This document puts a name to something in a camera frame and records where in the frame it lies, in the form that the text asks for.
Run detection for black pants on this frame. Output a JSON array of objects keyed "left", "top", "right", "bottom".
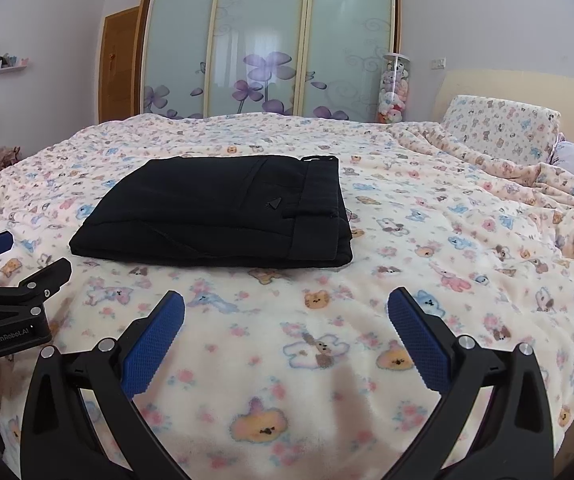
[{"left": 68, "top": 155, "right": 354, "bottom": 268}]

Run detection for clear tube of plush toys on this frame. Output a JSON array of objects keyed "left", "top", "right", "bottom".
[{"left": 377, "top": 54, "right": 413, "bottom": 125}]

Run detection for pile of plush toys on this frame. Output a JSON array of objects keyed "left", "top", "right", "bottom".
[{"left": 0, "top": 146, "right": 22, "bottom": 177}]

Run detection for beige bed headboard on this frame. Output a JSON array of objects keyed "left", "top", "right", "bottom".
[{"left": 432, "top": 70, "right": 574, "bottom": 147}]

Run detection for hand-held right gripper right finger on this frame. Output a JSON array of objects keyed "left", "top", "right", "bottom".
[{"left": 386, "top": 287, "right": 554, "bottom": 480}]

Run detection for wooden door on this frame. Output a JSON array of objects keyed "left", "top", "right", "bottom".
[{"left": 98, "top": 6, "right": 141, "bottom": 123}]

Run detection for wall shelf with figurines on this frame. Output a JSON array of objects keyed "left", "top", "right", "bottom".
[{"left": 0, "top": 54, "right": 30, "bottom": 76}]

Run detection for frosted glass sliding wardrobe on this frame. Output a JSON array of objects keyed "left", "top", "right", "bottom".
[{"left": 134, "top": 0, "right": 402, "bottom": 123}]

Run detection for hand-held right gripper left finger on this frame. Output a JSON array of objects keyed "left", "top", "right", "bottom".
[{"left": 20, "top": 290, "right": 190, "bottom": 480}]

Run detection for bear print pillow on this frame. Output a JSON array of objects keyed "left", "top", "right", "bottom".
[{"left": 439, "top": 94, "right": 562, "bottom": 166}]

